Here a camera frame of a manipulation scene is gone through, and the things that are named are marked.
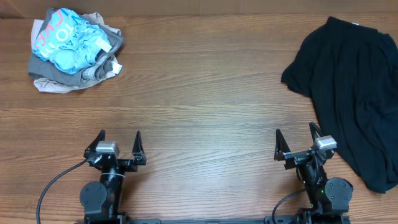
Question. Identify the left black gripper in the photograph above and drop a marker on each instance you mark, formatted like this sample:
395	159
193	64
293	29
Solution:
139	156

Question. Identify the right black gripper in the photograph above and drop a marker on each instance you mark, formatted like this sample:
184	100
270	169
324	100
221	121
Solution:
295	157

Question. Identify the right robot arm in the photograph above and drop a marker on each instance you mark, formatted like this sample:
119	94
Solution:
329	198

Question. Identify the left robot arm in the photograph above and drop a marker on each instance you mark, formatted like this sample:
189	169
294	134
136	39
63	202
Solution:
101	199

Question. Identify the grey folded garment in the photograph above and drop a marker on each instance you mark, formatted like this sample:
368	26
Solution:
73	50

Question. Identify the black garment at right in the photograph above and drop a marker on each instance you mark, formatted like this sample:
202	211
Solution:
349	72

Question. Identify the light blue printed shirt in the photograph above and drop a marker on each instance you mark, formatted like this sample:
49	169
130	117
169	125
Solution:
70	42

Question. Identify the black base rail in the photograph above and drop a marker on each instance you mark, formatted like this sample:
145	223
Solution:
211	221

